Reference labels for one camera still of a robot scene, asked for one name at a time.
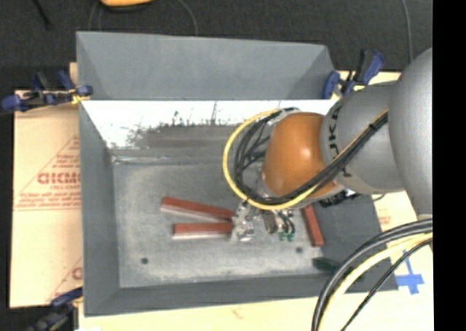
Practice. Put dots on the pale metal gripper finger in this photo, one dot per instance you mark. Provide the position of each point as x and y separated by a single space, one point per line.
244 232
244 214

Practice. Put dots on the red-brown flat block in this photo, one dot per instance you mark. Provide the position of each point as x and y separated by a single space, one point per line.
313 228
202 230
196 209

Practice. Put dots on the grey metal bin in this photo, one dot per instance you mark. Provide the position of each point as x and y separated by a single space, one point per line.
189 260

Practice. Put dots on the brown cardboard board, red print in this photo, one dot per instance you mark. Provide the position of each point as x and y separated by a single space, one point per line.
43 235

